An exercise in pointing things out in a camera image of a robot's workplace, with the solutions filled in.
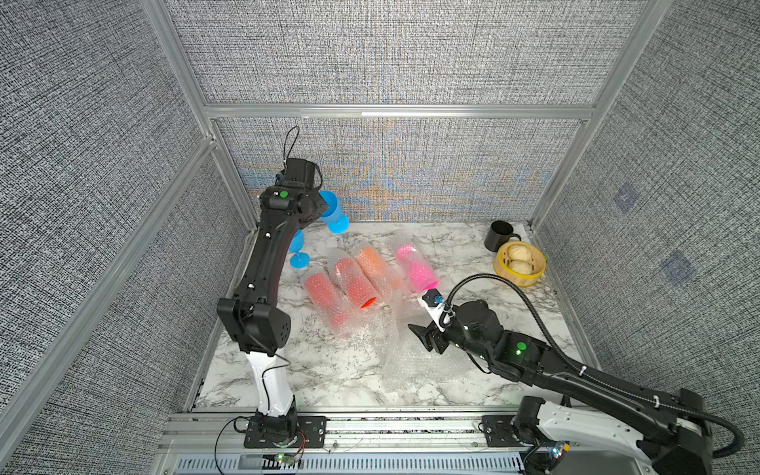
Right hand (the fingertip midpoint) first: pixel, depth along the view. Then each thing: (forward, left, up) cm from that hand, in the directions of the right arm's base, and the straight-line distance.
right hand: (419, 309), depth 72 cm
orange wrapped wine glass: (+21, +9, -15) cm, 27 cm away
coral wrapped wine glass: (+10, +25, -14) cm, 31 cm away
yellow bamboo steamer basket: (+23, -32, -18) cm, 44 cm away
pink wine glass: (+20, -4, -14) cm, 24 cm away
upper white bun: (+30, -39, -16) cm, 52 cm away
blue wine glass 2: (+35, +24, -5) cm, 42 cm away
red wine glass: (+14, +17, -14) cm, 26 cm away
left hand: (+28, +26, +9) cm, 39 cm away
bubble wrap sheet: (-5, +3, -20) cm, 21 cm away
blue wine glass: (+30, +39, -20) cm, 53 cm away
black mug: (+37, -33, -14) cm, 52 cm away
